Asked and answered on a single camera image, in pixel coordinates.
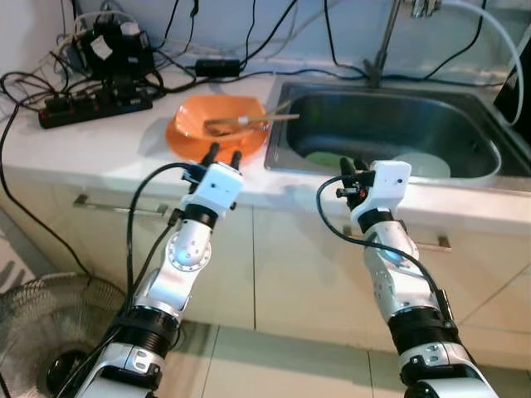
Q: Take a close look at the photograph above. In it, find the black wall cable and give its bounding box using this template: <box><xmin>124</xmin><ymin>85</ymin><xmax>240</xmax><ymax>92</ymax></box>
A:
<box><xmin>322</xmin><ymin>0</ymin><xmax>368</xmax><ymax>80</ymax></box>

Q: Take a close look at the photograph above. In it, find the metal cage floor fan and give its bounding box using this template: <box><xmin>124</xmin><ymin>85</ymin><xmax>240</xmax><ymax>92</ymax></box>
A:
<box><xmin>0</xmin><ymin>274</ymin><xmax>129</xmax><ymax>398</ymax></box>

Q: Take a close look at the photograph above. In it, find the white bowl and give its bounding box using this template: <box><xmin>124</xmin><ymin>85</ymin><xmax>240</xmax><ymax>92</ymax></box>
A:
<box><xmin>390</xmin><ymin>152</ymin><xmax>451</xmax><ymax>179</ymax></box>

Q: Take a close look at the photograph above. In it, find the black appliance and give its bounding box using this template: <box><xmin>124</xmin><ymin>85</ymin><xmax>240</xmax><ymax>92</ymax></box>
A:
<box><xmin>495</xmin><ymin>33</ymin><xmax>531</xmax><ymax>146</ymax></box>

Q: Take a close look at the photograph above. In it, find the black power adapter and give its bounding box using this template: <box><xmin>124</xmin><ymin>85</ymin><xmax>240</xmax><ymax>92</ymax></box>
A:
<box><xmin>195</xmin><ymin>58</ymin><xmax>243</xmax><ymax>78</ymax></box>

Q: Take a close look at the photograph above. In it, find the black power strip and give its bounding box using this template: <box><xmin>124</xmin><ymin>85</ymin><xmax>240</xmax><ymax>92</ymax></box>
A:
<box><xmin>38</xmin><ymin>90</ymin><xmax>154</xmax><ymax>129</ymax></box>

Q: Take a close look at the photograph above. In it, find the metal drawer handle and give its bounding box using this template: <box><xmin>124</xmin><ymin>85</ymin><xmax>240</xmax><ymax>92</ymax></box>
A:
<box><xmin>73</xmin><ymin>194</ymin><xmax>169</xmax><ymax>218</ymax></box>
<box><xmin>343</xmin><ymin>226</ymin><xmax>453</xmax><ymax>252</ymax></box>

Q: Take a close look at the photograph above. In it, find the white kitchen cabinet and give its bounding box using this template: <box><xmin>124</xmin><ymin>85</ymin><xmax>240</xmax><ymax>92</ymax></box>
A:
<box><xmin>0</xmin><ymin>170</ymin><xmax>531</xmax><ymax>370</ymax></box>

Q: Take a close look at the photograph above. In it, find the white water hose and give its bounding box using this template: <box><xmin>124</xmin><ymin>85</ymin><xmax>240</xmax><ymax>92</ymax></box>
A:
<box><xmin>440</xmin><ymin>0</ymin><xmax>528</xmax><ymax>127</ymax></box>

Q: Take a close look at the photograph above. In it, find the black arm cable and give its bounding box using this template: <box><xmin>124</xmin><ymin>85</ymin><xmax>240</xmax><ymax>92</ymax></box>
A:
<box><xmin>315</xmin><ymin>174</ymin><xmax>453</xmax><ymax>332</ymax></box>
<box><xmin>124</xmin><ymin>162</ymin><xmax>196</xmax><ymax>308</ymax></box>

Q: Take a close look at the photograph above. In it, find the green plate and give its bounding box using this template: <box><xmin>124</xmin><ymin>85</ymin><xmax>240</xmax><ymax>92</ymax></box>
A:
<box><xmin>303</xmin><ymin>152</ymin><xmax>358</xmax><ymax>171</ymax></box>

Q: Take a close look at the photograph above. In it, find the long black power cable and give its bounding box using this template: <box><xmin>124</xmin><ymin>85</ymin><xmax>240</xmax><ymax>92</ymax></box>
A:
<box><xmin>0</xmin><ymin>99</ymin><xmax>90</xmax><ymax>276</ymax></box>

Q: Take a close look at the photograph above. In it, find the black adapter cable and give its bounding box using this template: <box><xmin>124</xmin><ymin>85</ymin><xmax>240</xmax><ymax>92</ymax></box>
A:
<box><xmin>245</xmin><ymin>0</ymin><xmax>300</xmax><ymax>62</ymax></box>

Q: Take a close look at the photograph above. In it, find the orange plastic plate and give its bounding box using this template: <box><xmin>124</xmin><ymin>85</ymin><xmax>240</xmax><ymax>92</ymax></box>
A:
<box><xmin>166</xmin><ymin>116</ymin><xmax>271</xmax><ymax>165</ymax></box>

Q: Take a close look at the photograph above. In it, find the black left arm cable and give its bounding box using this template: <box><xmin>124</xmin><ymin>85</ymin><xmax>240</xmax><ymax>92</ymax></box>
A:
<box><xmin>124</xmin><ymin>162</ymin><xmax>196</xmax><ymax>308</ymax></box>

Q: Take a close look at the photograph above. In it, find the metal faucet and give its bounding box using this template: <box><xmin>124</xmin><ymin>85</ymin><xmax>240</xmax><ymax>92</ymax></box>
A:
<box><xmin>365</xmin><ymin>0</ymin><xmax>442</xmax><ymax>88</ymax></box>

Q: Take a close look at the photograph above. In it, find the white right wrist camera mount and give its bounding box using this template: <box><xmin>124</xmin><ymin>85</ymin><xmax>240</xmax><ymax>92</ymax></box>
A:
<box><xmin>353</xmin><ymin>161</ymin><xmax>413</xmax><ymax>229</ymax></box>

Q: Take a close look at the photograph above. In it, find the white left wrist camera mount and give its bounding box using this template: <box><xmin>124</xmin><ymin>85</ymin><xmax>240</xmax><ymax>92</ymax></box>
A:
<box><xmin>189</xmin><ymin>163</ymin><xmax>246</xmax><ymax>218</ymax></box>

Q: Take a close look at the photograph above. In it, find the orange plastic bowl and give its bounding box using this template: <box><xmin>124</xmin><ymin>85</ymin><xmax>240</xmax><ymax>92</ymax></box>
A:
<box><xmin>174</xmin><ymin>95</ymin><xmax>268</xmax><ymax>142</ymax></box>

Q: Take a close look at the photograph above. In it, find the black charger with labels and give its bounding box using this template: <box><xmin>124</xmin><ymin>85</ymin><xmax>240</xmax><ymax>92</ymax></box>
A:
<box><xmin>79</xmin><ymin>21</ymin><xmax>153</xmax><ymax>80</ymax></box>

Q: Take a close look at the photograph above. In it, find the brown food piece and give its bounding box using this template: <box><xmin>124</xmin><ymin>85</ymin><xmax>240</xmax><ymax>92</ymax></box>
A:
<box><xmin>203</xmin><ymin>118</ymin><xmax>251</xmax><ymax>138</ymax></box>

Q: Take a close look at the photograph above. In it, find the stainless steel sink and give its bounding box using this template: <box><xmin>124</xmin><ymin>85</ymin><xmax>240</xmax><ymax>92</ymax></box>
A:
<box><xmin>265</xmin><ymin>80</ymin><xmax>531</xmax><ymax>181</ymax></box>

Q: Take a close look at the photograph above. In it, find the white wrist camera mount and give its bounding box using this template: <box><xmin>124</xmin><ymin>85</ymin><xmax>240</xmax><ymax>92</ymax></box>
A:
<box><xmin>189</xmin><ymin>163</ymin><xmax>246</xmax><ymax>218</ymax></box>
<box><xmin>353</xmin><ymin>161</ymin><xmax>413</xmax><ymax>229</ymax></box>

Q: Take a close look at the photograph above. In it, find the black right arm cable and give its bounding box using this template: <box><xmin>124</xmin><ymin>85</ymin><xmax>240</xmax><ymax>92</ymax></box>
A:
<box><xmin>315</xmin><ymin>174</ymin><xmax>453</xmax><ymax>332</ymax></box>

